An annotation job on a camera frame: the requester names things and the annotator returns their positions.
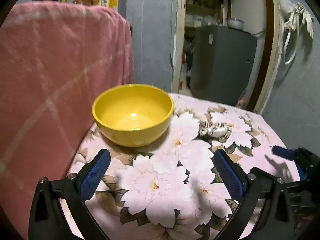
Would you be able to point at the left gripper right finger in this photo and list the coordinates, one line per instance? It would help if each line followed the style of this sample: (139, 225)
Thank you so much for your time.
(275, 220)

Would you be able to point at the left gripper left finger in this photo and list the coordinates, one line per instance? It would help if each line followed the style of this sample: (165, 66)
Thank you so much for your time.
(47, 219)

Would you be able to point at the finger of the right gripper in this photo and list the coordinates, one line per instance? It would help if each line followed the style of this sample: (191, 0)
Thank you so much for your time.
(289, 155)

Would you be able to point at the silver brown wrapper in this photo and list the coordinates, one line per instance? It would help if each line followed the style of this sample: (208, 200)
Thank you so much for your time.
(218, 131)

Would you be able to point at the pink floral tablecloth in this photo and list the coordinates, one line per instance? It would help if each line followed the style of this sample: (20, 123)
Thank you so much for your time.
(170, 189)

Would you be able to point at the grey refrigerator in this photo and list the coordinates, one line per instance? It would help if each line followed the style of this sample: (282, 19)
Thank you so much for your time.
(222, 63)

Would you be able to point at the yellow bowl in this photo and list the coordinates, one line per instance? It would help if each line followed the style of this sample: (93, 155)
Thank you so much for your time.
(133, 115)

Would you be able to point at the white rubber gloves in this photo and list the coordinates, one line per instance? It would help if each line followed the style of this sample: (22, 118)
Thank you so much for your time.
(299, 17)

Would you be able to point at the steel pot on refrigerator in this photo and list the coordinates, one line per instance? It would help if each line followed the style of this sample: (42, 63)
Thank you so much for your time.
(235, 23)

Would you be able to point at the red checked cloth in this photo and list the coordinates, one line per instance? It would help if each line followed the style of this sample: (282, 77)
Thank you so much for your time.
(56, 58)

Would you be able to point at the wooden door frame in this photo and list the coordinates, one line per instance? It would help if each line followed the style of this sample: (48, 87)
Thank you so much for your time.
(261, 19)

